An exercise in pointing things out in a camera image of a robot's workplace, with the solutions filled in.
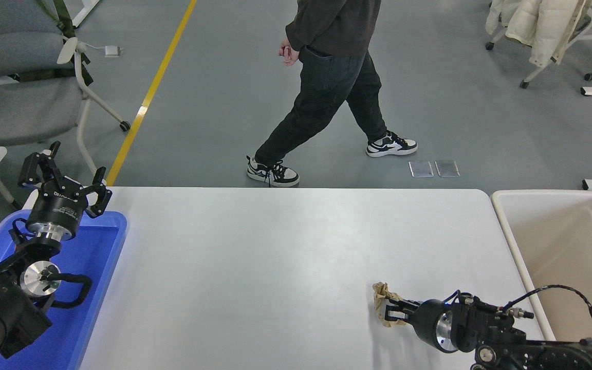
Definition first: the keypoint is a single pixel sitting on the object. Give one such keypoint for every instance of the person's hand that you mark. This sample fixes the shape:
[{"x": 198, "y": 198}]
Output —
[{"x": 290, "y": 51}]

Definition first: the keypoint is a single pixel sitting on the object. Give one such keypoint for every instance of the large pale plastic bin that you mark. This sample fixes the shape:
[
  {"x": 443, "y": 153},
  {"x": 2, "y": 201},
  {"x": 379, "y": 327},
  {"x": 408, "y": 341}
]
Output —
[{"x": 563, "y": 231}]

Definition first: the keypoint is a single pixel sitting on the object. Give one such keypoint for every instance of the silver floor plate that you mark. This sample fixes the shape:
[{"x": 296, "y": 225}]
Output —
[
  {"x": 447, "y": 168},
  {"x": 421, "y": 169}
]

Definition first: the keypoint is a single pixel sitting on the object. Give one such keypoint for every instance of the person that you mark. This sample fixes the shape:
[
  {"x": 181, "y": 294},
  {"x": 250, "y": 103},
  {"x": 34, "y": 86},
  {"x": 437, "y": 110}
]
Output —
[{"x": 327, "y": 92}]

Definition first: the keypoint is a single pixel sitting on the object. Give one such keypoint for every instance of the blue plastic tray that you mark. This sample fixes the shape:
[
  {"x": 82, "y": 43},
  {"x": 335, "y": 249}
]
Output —
[{"x": 100, "y": 246}]

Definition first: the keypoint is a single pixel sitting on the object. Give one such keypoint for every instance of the white table leg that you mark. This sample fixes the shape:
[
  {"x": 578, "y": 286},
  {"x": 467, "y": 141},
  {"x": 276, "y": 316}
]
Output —
[{"x": 86, "y": 10}]

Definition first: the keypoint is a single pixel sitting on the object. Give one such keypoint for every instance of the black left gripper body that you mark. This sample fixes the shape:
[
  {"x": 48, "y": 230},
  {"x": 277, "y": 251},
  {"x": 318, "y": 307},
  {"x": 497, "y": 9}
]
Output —
[{"x": 59, "y": 208}]

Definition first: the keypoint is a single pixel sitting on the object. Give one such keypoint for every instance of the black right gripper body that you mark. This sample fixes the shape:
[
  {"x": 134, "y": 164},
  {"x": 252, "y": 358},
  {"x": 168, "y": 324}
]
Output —
[{"x": 425, "y": 324}]

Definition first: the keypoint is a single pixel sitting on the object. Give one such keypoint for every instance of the grey office chair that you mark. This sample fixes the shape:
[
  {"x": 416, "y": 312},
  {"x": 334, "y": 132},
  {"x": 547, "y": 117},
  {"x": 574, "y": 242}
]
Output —
[{"x": 18, "y": 108}]

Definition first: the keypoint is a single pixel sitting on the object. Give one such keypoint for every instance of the white power adapter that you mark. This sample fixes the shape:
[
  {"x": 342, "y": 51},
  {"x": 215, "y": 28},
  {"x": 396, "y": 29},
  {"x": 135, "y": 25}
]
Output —
[{"x": 112, "y": 51}]

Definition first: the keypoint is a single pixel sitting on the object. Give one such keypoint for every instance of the cream padded coat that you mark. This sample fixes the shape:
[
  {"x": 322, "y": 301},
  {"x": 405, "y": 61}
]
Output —
[{"x": 537, "y": 25}]

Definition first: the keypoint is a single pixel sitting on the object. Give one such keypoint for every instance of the tan paper ball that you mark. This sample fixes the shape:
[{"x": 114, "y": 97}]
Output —
[{"x": 381, "y": 295}]

